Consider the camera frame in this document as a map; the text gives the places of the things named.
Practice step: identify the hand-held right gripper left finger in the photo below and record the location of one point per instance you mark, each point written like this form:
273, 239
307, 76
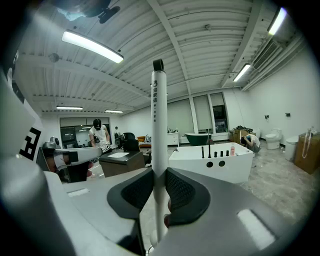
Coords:
100, 207

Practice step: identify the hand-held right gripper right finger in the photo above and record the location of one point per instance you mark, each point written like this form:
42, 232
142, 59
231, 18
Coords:
215, 220

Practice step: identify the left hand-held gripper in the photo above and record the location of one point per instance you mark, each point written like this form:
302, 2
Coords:
22, 200

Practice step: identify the white bathtub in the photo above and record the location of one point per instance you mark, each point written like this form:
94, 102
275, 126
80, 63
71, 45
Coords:
200, 170

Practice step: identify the person's right hand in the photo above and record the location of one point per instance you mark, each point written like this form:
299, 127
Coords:
168, 220

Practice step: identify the dark wooden desk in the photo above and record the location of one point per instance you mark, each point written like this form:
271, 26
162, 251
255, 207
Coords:
122, 166

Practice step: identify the pink bottle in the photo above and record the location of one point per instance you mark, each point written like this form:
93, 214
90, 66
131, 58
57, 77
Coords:
232, 150

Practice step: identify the black office chair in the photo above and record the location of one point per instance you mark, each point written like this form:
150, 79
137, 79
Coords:
131, 142

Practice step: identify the black curved faucet spout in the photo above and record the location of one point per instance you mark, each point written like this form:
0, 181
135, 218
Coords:
209, 145

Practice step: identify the dark green tub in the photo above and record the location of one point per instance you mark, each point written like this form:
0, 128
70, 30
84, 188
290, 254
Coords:
197, 138

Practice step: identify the open cardboard box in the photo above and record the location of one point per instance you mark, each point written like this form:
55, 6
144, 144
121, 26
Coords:
236, 135

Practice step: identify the white dresser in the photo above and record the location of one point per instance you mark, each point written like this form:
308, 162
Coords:
173, 138

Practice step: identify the ceiling tube light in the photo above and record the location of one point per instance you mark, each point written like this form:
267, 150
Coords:
241, 72
113, 111
92, 46
69, 108
277, 21

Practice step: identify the white toilet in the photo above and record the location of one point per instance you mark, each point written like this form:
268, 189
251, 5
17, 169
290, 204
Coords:
273, 140

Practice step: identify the white round bin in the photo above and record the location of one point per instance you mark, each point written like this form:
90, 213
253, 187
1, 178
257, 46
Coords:
291, 148

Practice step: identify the large cardboard box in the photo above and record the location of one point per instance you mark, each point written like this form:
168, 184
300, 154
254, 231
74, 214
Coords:
308, 157

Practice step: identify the ceiling smoke detector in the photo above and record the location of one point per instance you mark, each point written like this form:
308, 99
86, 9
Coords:
54, 57

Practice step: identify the ceiling air vent grille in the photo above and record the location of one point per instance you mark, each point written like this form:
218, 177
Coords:
265, 56

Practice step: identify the light blue face mask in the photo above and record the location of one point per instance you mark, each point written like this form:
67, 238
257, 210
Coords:
71, 13

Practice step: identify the black head camera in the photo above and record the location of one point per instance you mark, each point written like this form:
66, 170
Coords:
108, 13

